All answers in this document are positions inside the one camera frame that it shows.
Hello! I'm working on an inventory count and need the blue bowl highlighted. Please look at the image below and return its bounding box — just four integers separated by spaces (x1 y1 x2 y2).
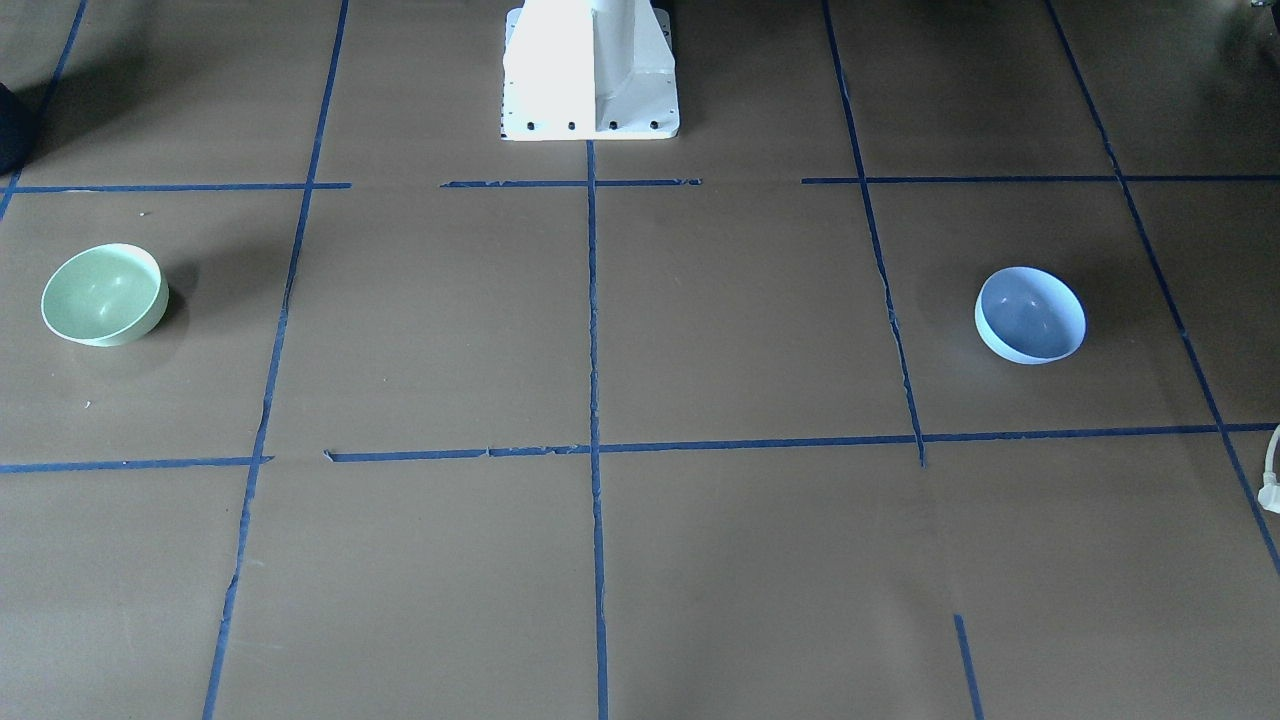
974 266 1087 365

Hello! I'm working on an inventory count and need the green bowl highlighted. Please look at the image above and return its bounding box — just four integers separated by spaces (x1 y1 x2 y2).
40 243 170 348

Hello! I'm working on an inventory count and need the dark object at edge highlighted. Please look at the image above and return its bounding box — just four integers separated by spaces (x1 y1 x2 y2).
0 85 38 174

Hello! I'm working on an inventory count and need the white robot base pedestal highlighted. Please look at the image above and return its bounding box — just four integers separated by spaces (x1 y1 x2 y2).
500 1 681 142

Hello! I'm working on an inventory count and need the white power plug with cable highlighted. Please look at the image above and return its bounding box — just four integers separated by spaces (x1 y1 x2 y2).
1256 425 1280 514

